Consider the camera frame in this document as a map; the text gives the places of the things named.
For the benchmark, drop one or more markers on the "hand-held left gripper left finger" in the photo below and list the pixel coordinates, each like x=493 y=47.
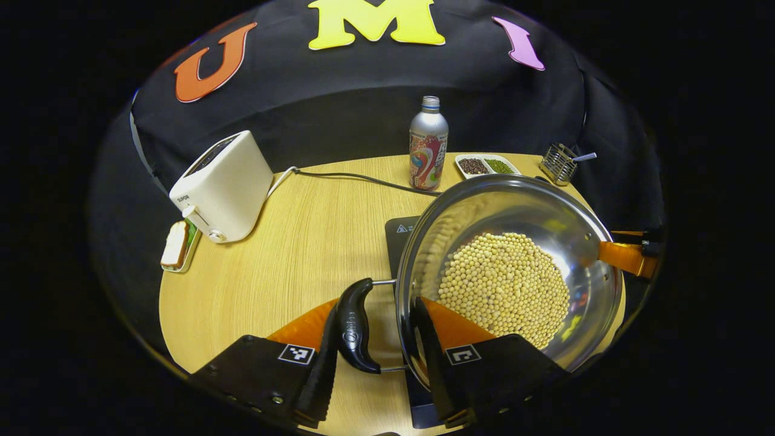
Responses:
x=324 y=375

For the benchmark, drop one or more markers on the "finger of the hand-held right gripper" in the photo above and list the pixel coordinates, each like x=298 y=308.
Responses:
x=652 y=236
x=626 y=257

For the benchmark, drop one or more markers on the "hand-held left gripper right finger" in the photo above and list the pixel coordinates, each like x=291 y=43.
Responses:
x=433 y=363

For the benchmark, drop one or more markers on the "pile of soybeans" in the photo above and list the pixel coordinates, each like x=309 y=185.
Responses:
x=502 y=284

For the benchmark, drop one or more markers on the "black induction cooktop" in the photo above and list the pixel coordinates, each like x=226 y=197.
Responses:
x=399 y=242

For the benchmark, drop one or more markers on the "stainless steel pot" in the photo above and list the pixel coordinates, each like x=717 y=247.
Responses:
x=484 y=206

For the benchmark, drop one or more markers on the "metal utensil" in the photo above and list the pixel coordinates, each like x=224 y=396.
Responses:
x=586 y=157

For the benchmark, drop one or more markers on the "white divided bean tray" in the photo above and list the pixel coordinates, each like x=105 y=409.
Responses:
x=484 y=166

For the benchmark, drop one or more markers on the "white sandwich plate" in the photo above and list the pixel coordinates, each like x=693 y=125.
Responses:
x=194 y=242

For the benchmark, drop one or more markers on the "sandwich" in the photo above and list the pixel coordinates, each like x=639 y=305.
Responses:
x=175 y=245

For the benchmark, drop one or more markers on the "silver drink bottle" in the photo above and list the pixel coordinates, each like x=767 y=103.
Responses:
x=427 y=151

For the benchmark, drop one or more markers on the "white toaster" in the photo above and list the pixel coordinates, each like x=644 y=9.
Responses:
x=230 y=181

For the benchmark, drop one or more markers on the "black backdrop cloth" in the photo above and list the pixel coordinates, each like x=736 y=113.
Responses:
x=339 y=103

